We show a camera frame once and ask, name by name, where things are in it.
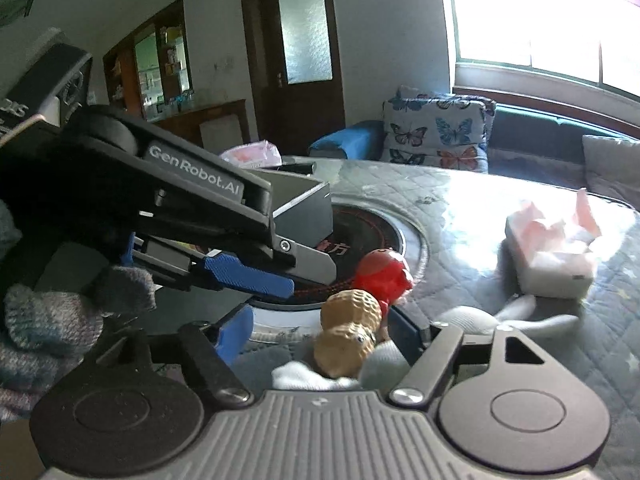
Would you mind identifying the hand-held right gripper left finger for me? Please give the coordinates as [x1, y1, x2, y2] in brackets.
[87, 304, 256, 406]

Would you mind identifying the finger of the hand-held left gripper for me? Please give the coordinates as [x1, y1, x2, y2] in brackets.
[134, 204, 297, 268]
[121, 238, 296, 302]

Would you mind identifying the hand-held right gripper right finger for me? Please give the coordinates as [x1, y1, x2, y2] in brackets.
[386, 304, 548, 406]

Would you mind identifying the tan peanut toy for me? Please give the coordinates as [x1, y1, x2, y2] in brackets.
[312, 289, 384, 380]

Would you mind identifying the person's left hand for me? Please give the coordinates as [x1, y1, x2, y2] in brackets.
[0, 199, 158, 413]

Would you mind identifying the red round toy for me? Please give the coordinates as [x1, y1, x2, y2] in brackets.
[356, 249, 416, 317]

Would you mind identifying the wooden sideboard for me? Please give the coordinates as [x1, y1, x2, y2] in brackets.
[159, 99, 251, 155]

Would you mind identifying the pink plastic bag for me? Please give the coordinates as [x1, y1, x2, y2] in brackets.
[220, 140, 283, 168]

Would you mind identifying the white sock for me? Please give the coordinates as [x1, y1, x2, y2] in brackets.
[271, 360, 363, 392]

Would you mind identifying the wooden glass cabinet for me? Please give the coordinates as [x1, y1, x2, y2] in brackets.
[102, 0, 195, 122]

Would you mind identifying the grey plush toy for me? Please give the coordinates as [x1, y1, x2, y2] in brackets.
[435, 294, 580, 342]

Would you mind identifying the round black cooktop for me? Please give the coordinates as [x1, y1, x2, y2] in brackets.
[245, 202, 431, 346]

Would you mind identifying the grey quilted table cover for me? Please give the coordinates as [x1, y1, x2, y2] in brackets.
[230, 155, 640, 480]

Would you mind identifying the blue cushion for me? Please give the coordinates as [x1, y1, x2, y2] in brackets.
[307, 120, 385, 161]

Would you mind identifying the pink white tissue pack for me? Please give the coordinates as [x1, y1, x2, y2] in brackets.
[504, 187, 603, 300]

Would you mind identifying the dark wooden door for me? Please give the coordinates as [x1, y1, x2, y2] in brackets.
[238, 0, 347, 157]

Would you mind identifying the butterfly print cushion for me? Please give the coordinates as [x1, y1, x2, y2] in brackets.
[381, 85, 497, 175]

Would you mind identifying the dark green sofa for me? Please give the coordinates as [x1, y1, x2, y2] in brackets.
[487, 102, 640, 188]

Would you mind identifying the grey pillow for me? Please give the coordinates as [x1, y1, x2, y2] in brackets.
[581, 134, 640, 211]

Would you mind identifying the window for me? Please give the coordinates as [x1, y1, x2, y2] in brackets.
[442, 0, 640, 98]

